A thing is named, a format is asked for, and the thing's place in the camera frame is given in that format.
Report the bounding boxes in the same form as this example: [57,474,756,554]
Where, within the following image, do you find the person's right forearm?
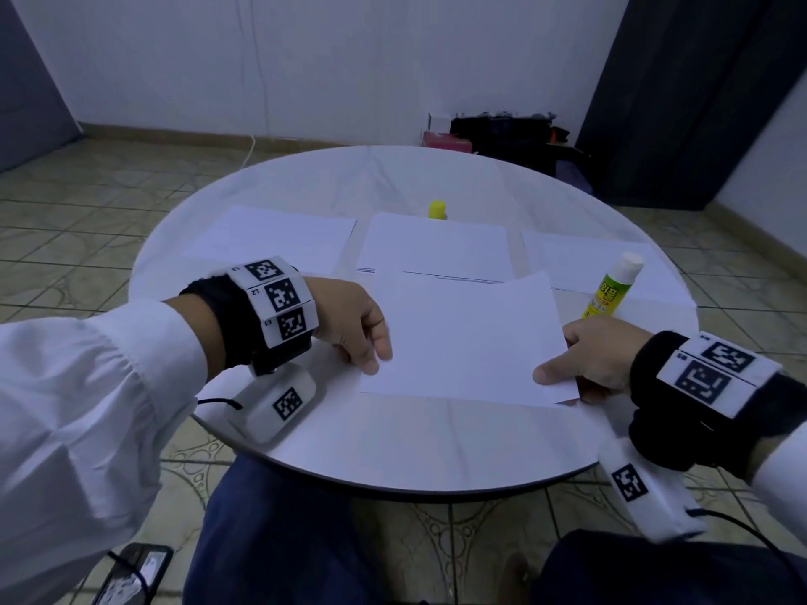
[750,422,807,537]

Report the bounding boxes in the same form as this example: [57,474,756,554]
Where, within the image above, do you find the black wardrobe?
[576,0,807,213]

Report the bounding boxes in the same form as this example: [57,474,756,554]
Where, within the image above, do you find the black phone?
[91,541,174,605]

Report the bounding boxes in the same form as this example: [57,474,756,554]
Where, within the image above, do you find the white wall cable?
[240,0,272,165]

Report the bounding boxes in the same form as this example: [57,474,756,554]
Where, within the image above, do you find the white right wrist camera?
[596,434,710,543]

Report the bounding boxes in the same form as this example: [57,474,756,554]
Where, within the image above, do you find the single white paper sheet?
[356,213,516,285]
[359,264,582,408]

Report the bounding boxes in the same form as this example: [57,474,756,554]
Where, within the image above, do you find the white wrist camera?
[596,434,710,543]
[227,361,323,449]

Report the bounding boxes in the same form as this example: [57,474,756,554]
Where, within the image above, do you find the person's left hand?
[306,276,393,376]

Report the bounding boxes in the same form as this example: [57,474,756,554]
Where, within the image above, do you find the grey door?
[0,0,83,174]

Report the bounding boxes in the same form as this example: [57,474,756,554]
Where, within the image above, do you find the blue suitcase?
[555,157,597,197]

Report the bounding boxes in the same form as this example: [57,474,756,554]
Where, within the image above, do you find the person's right hand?
[533,316,657,391]

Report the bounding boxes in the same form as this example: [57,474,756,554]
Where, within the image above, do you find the black left wristband with markers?
[180,256,320,376]

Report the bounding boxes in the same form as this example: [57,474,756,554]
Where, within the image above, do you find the person's legs in blue jeans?
[182,453,807,605]

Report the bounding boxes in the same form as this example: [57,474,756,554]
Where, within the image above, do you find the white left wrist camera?
[227,361,323,449]

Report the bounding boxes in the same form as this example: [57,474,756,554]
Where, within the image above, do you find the yellow glue stick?
[583,251,646,320]

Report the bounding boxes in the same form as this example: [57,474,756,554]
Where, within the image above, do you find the pink box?
[422,132,474,154]

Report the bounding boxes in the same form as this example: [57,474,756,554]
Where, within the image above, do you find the black right wristband with markers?
[628,329,807,480]

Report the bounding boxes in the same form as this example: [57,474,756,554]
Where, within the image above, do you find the white paper stack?
[182,205,358,276]
[523,230,695,329]

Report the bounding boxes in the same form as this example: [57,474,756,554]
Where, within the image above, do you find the black right camera cable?
[687,508,807,562]

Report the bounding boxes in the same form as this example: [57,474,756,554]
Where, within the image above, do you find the black bag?
[450,112,582,171]

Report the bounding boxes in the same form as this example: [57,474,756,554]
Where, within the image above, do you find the person's left forearm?
[0,293,229,605]

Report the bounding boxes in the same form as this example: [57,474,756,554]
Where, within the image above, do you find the black wristband with markers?
[628,329,807,480]
[180,256,320,376]

